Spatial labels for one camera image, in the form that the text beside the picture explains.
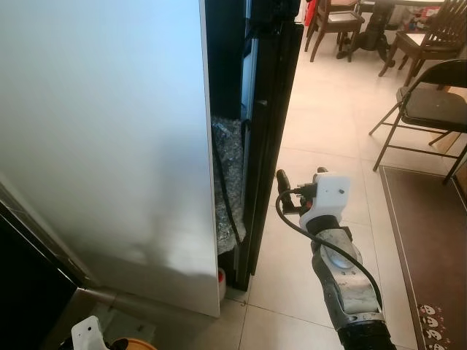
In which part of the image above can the silver bubble wrap sheet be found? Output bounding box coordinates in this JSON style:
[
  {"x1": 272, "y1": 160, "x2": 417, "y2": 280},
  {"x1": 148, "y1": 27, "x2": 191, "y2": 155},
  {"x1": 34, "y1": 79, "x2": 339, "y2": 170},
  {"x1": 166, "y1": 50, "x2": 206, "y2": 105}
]
[{"x1": 211, "y1": 115, "x2": 247, "y2": 257}]

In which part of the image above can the brown panda doormat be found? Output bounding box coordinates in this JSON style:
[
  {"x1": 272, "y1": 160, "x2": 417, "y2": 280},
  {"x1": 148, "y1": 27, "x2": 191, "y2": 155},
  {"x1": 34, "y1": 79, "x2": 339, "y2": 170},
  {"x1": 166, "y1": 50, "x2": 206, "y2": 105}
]
[{"x1": 378, "y1": 166, "x2": 467, "y2": 350}]

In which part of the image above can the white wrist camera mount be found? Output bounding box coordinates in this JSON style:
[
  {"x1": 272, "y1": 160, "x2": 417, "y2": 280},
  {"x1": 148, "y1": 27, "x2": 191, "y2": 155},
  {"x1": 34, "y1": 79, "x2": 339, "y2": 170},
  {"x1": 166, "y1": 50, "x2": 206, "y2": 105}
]
[
  {"x1": 70, "y1": 314, "x2": 112, "y2": 350},
  {"x1": 298, "y1": 172, "x2": 353, "y2": 234}
]

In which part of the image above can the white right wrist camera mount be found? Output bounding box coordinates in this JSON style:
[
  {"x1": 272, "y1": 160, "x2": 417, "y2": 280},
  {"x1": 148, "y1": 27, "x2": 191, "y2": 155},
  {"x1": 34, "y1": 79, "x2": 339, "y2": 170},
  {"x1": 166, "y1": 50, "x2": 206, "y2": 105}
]
[{"x1": 298, "y1": 172, "x2": 353, "y2": 234}]

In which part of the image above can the black folding chair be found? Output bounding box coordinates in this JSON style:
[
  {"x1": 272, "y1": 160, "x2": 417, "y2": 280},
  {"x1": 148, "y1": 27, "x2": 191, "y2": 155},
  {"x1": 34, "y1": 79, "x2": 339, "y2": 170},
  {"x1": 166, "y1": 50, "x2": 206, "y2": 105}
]
[{"x1": 368, "y1": 58, "x2": 467, "y2": 184}]

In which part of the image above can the red capped white bottle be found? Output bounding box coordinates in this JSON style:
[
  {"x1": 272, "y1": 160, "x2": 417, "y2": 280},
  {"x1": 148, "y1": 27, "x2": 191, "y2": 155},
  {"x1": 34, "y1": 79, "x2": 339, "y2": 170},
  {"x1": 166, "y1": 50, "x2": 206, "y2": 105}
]
[{"x1": 217, "y1": 268, "x2": 229, "y2": 301}]

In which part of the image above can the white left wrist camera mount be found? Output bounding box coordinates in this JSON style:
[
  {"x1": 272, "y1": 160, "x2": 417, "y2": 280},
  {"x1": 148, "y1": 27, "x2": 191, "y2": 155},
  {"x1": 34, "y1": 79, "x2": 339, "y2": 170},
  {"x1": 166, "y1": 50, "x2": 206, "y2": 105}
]
[{"x1": 70, "y1": 314, "x2": 112, "y2": 350}]

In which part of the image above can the dark wooden slatted chair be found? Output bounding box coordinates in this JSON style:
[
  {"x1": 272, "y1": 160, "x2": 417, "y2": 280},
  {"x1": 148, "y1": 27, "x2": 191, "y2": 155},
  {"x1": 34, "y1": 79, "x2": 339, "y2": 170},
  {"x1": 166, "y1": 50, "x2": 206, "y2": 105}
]
[
  {"x1": 304, "y1": 0, "x2": 366, "y2": 63},
  {"x1": 378, "y1": 0, "x2": 467, "y2": 79}
]

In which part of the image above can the red bag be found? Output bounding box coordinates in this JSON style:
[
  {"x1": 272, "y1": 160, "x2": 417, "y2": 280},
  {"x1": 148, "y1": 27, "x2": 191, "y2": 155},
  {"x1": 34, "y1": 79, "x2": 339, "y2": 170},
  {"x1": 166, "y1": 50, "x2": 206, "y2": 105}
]
[{"x1": 304, "y1": 0, "x2": 320, "y2": 28}]

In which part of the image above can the dark wooden dining table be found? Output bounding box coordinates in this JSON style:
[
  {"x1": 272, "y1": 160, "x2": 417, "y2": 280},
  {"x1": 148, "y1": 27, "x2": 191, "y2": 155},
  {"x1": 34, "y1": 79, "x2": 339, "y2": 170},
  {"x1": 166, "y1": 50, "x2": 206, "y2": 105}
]
[{"x1": 336, "y1": 0, "x2": 439, "y2": 61}]

